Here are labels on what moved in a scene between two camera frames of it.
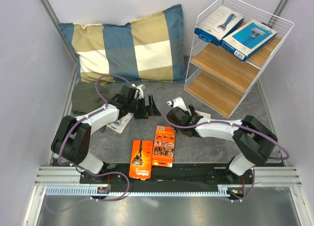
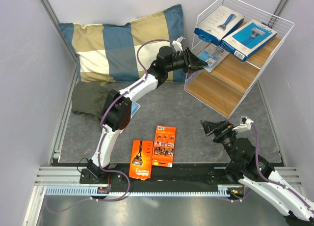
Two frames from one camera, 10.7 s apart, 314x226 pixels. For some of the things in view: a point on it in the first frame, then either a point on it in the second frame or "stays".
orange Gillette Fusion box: x=141 y=159 stays
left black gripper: x=150 y=110 → x=191 y=62
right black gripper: x=192 y=111 → x=219 y=128
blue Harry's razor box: x=243 y=42 stays
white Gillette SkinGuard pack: x=205 y=115 → x=213 y=55
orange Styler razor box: x=164 y=146 stays
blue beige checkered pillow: x=149 y=49 stays
